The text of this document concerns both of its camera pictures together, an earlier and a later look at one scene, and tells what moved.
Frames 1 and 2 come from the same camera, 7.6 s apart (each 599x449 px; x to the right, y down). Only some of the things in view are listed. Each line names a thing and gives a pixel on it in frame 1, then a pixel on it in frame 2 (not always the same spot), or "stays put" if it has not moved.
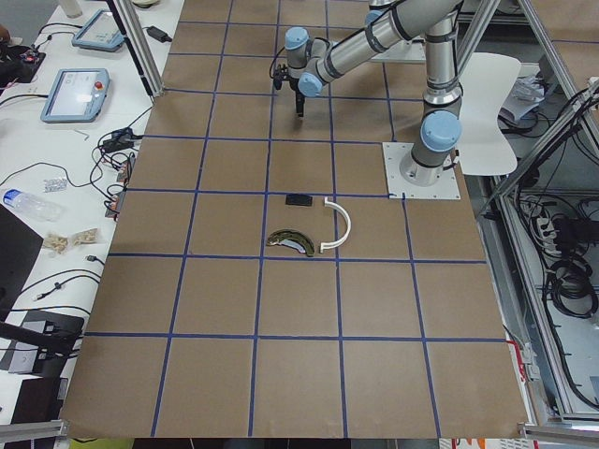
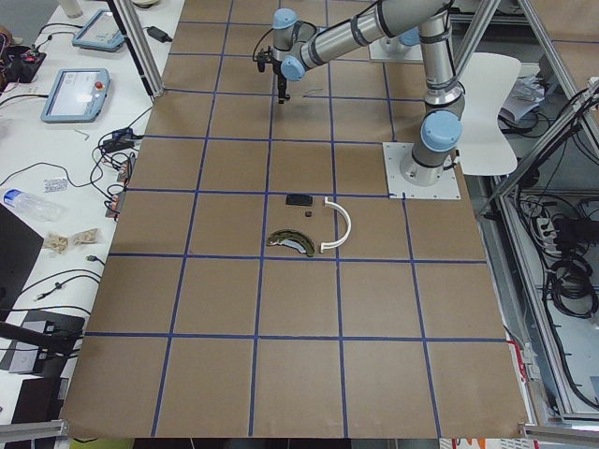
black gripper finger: x=299 y=104 -> x=282 y=86
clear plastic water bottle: x=40 y=209 stays put
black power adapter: x=157 y=34 stays put
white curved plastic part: x=329 y=244 stays put
